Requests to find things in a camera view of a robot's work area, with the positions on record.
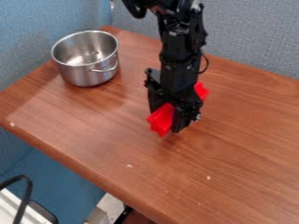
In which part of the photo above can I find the metal pot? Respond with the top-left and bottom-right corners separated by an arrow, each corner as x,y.
51,31 -> 119,88

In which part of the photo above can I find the white box bottom left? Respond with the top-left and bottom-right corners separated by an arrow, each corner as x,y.
0,188 -> 60,224

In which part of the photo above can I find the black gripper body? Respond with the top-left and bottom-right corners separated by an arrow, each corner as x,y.
144,25 -> 209,109

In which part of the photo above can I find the black cable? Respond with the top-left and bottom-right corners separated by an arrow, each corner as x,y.
0,174 -> 33,224

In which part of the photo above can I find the white table leg bracket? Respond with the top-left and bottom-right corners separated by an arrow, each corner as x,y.
84,193 -> 127,224

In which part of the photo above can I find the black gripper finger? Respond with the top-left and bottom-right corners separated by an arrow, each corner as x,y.
147,86 -> 165,112
172,104 -> 201,133

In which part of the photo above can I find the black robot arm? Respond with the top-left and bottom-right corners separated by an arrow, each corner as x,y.
121,0 -> 209,137

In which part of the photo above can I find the red plastic block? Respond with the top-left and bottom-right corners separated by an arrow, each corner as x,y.
144,80 -> 209,137

